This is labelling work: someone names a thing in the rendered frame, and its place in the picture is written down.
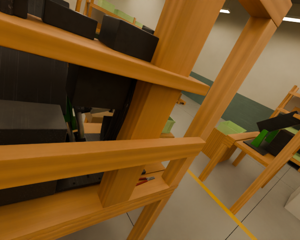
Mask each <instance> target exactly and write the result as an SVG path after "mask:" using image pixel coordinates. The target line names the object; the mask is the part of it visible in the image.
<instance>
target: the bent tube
mask: <svg viewBox="0 0 300 240"><path fill-rule="evenodd" d="M72 108H74V106H72ZM74 113H75V118H76V123H77V129H78V134H77V137H78V139H82V138H83V137H84V124H83V119H82V114H81V112H77V113H76V112H75V108H74Z"/></svg>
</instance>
